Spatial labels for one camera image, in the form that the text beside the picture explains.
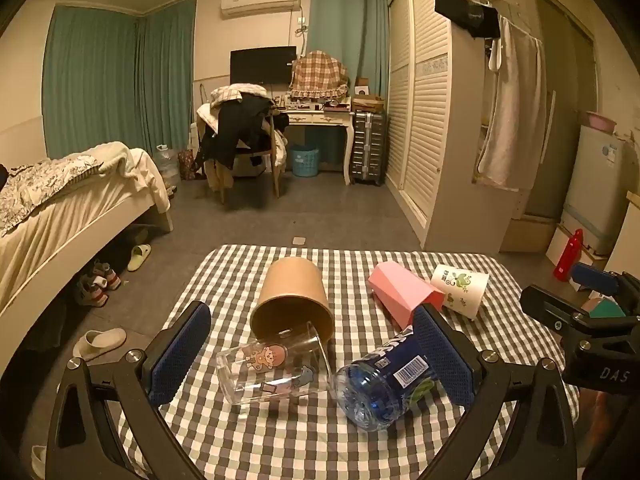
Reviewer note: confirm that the chair piled with clothes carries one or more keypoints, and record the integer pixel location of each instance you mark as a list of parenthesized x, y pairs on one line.
[(240, 125)]

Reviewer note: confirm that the beige slipper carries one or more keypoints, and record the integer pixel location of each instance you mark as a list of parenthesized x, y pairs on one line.
[(100, 342)]

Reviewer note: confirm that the pink basin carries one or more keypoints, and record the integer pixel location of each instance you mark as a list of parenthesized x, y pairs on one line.
[(601, 121)]

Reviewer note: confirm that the floral patterned quilt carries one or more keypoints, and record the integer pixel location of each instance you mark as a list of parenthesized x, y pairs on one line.
[(35, 182)]

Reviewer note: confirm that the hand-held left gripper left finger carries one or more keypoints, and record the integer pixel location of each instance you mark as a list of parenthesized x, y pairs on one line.
[(181, 355)]

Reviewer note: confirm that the black television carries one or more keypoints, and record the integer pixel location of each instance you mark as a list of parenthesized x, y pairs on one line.
[(260, 64)]

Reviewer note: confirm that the blue plastic bottle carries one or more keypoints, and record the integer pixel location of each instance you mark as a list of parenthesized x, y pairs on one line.
[(372, 391)]

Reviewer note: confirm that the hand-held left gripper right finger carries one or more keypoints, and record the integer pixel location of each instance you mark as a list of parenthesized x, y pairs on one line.
[(445, 360)]

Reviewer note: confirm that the grey suitcase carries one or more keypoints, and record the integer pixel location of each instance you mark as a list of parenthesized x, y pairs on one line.
[(367, 147)]

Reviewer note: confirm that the low cardboard box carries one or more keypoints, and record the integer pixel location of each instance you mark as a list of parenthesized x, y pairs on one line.
[(527, 235)]

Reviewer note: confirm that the checkered tablecloth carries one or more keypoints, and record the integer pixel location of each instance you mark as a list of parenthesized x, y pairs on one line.
[(300, 440)]

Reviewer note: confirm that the white slipper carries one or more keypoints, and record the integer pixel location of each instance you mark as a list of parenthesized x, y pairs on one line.
[(39, 462)]

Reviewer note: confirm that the narrow green curtain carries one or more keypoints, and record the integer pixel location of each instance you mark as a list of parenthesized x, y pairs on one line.
[(167, 75)]

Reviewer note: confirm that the plaid cloth cover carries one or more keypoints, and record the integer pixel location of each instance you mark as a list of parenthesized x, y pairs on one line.
[(317, 75)]

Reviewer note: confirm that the white louvred wardrobe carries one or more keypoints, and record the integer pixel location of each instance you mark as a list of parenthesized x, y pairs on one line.
[(430, 110)]

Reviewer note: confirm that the wide green curtain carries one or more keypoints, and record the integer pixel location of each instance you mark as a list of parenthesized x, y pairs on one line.
[(90, 80)]

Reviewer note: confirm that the white air conditioner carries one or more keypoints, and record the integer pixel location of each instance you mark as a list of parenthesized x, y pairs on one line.
[(260, 1)]

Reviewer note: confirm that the large water jug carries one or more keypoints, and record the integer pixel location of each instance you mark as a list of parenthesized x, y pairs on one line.
[(166, 165)]

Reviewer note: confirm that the red bottle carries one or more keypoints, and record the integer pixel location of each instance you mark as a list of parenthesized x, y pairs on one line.
[(567, 257)]

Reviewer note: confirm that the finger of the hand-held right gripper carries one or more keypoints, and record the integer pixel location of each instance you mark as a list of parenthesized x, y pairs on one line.
[(595, 278), (547, 307)]

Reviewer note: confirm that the wooden chair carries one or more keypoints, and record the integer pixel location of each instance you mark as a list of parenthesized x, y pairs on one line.
[(274, 160)]

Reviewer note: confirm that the white hanging towel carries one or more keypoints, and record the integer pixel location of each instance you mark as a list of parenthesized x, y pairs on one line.
[(515, 110)]

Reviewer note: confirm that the brown paper cup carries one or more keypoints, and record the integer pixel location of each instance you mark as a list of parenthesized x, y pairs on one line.
[(292, 280)]

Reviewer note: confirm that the person's right forearm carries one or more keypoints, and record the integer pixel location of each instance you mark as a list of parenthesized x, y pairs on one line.
[(597, 422)]

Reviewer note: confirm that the white desk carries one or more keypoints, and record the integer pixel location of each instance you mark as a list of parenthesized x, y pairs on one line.
[(320, 119)]

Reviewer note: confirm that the bed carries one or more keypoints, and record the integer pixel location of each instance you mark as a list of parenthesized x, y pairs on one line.
[(65, 240)]

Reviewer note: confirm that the clear glass cup cartoon print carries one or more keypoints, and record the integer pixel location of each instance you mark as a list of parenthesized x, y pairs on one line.
[(270, 366)]

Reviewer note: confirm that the white cup green print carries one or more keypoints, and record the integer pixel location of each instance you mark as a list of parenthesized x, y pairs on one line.
[(462, 285)]

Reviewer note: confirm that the cream blanket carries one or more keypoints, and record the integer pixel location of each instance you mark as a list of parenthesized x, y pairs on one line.
[(132, 170)]

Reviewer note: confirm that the blue laundry basket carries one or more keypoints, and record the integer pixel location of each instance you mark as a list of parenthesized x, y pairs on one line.
[(304, 161)]

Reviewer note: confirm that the small white refrigerator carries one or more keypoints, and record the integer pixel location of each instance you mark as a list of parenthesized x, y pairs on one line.
[(592, 185)]

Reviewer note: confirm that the tall green curtain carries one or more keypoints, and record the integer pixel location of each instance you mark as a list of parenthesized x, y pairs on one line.
[(345, 20)]

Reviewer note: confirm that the grey sneaker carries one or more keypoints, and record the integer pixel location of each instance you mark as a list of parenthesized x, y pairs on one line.
[(107, 276), (91, 294)]

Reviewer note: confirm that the yellow-green slipper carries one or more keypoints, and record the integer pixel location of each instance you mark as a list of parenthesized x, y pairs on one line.
[(139, 257)]

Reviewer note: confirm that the dark red bag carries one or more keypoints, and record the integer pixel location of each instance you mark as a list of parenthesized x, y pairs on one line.
[(187, 165)]

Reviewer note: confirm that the pink cup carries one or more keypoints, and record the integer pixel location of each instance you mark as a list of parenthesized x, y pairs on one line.
[(400, 287)]

